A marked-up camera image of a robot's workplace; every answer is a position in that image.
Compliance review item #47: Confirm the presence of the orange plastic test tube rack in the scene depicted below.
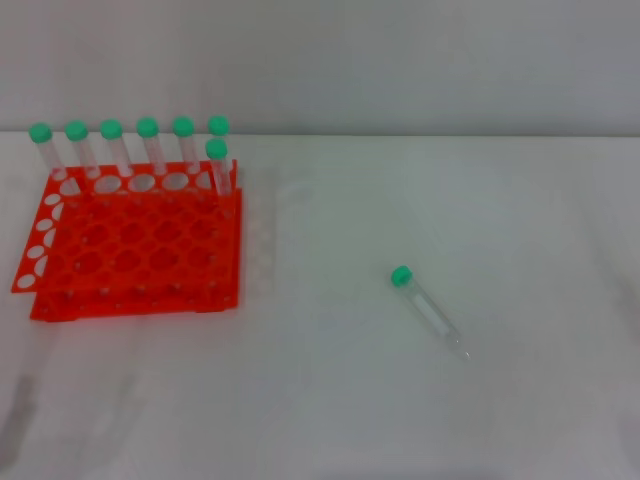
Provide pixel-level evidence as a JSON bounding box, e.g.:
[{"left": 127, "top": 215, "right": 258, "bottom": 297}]
[{"left": 10, "top": 159, "right": 245, "bottom": 324}]

